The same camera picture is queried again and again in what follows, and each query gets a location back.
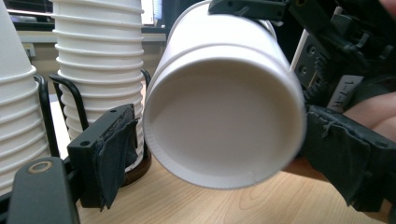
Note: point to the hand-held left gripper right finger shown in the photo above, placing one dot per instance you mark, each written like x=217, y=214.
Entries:
x=355, y=161

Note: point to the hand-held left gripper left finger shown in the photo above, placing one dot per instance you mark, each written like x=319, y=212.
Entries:
x=99, y=155

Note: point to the tall stack of white cups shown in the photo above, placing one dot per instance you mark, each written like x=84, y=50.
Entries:
x=99, y=46

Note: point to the white paper cup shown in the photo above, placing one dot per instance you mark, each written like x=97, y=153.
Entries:
x=224, y=118

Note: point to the short stack of white cups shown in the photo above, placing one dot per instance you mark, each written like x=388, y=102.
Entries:
x=15, y=102

